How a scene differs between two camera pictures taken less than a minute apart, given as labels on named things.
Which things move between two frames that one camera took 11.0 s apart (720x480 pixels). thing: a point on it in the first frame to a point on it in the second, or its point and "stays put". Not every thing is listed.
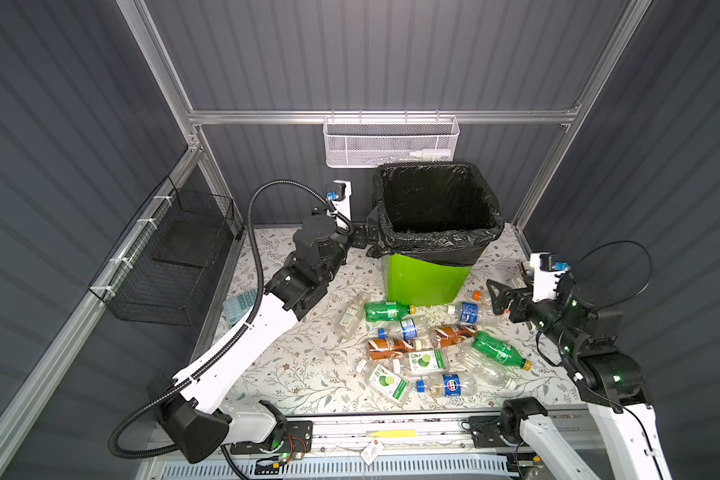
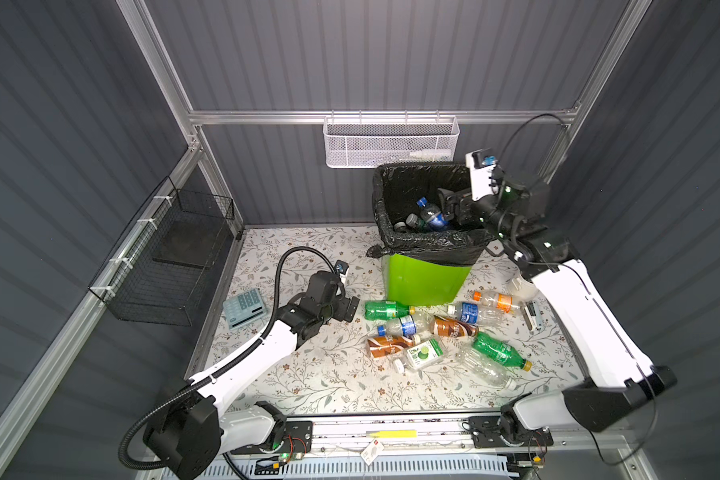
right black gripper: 497,302 to 448,200
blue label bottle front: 449,385 to 437,220
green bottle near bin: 387,311 stays put
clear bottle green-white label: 352,317 to 412,220
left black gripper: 357,239 to 346,308
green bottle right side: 499,351 stays put
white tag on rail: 372,451 stays put
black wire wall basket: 157,268 stays put
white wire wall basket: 365,141 stays put
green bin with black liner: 430,223 stays put
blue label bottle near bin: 467,312 stays put
